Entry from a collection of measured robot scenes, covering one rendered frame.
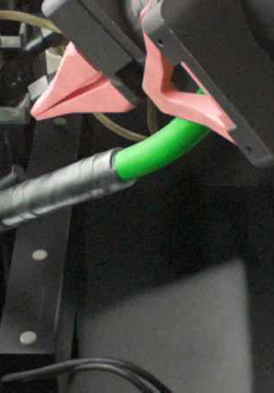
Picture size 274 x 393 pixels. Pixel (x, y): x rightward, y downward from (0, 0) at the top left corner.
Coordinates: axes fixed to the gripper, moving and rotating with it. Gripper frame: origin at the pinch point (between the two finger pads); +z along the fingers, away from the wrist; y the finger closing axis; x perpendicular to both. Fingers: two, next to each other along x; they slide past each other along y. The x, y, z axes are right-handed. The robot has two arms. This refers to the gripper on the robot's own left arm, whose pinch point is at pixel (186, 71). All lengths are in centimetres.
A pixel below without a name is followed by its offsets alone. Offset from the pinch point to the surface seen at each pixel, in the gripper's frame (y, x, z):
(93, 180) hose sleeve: 4.0, 1.4, 5.3
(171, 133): 1.9, 1.6, 0.9
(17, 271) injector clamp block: 1.2, 5.8, 31.3
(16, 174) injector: 0.2, 0.2, 21.9
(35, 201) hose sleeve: 5.3, 0.7, 8.8
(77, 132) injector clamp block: -12.8, 2.4, 39.4
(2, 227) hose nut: 6.5, 0.8, 11.6
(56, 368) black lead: 6.4, 10.2, 21.7
